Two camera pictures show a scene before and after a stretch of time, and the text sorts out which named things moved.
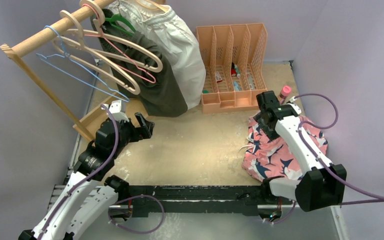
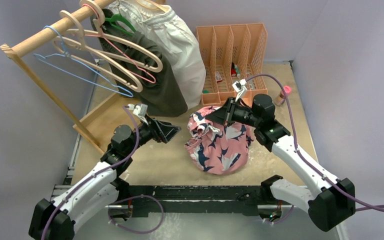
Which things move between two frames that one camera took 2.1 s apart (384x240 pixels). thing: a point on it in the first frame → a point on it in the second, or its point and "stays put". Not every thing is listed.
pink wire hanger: x=132 y=61 stays put
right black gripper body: x=267 y=128 → x=236 y=113
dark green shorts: x=139 y=68 stays put
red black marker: x=233 y=71 stays put
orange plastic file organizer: x=234 y=61 stays put
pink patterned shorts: x=265 y=158 → x=214 y=147
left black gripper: x=139 y=132 → x=161 y=131
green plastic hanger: x=118 y=17 stays put
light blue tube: x=237 y=87 stays put
